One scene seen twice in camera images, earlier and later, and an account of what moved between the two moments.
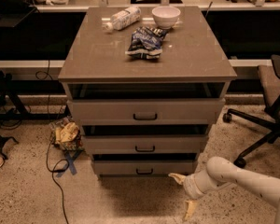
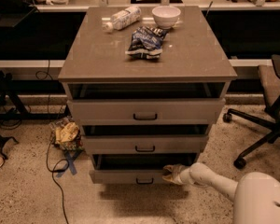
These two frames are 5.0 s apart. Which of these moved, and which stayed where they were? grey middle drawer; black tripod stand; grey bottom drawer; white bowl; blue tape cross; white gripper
Moved: grey bottom drawer; white gripper
Stayed: white bowl; black tripod stand; blue tape cross; grey middle drawer
